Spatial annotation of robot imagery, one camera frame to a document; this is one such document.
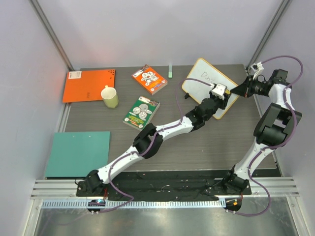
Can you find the green marker pen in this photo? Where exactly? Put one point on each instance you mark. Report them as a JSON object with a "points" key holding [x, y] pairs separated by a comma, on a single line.
{"points": [[170, 73]]}

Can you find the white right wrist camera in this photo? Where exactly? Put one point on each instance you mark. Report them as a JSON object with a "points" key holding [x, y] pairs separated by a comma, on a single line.
{"points": [[257, 69]]}

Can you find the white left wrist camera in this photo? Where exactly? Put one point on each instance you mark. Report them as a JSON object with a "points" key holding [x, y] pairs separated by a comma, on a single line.
{"points": [[219, 91]]}

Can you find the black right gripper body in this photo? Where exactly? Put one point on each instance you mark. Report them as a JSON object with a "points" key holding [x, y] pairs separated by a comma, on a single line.
{"points": [[249, 86]]}

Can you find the cream paper cup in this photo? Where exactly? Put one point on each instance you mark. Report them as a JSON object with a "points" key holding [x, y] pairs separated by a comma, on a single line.
{"points": [[110, 97]]}

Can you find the teal board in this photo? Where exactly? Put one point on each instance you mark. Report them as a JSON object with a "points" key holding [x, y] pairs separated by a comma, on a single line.
{"points": [[75, 154]]}

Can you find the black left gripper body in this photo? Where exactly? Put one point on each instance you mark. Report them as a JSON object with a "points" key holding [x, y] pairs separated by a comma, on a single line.
{"points": [[218, 103]]}

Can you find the aluminium frame rail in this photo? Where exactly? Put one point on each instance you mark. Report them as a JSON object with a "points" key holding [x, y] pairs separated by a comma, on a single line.
{"points": [[51, 33], [282, 8]]}

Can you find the orange paperback book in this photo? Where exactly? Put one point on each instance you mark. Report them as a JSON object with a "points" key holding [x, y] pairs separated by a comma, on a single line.
{"points": [[149, 79]]}

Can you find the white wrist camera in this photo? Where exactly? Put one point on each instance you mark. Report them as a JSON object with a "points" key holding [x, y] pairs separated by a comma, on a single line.
{"points": [[257, 69], [219, 91]]}

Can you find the green paperback book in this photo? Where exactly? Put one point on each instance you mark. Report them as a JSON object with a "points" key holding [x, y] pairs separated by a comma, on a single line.
{"points": [[141, 113]]}

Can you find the slotted cable duct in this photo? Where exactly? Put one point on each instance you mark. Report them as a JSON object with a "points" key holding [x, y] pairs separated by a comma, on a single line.
{"points": [[95, 203]]}

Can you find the aluminium frame rail right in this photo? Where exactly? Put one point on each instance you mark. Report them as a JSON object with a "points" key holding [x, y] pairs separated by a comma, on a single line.
{"points": [[282, 8]]}

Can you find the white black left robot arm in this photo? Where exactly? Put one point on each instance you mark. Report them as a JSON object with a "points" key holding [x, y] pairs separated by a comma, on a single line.
{"points": [[147, 143]]}

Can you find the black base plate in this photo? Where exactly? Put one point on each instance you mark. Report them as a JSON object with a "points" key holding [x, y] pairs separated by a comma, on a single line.
{"points": [[170, 186]]}

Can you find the aluminium frame rail left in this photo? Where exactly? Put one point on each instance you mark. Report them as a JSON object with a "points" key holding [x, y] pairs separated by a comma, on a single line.
{"points": [[51, 33]]}

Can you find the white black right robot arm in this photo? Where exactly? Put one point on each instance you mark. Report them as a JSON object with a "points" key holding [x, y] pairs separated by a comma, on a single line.
{"points": [[272, 131]]}

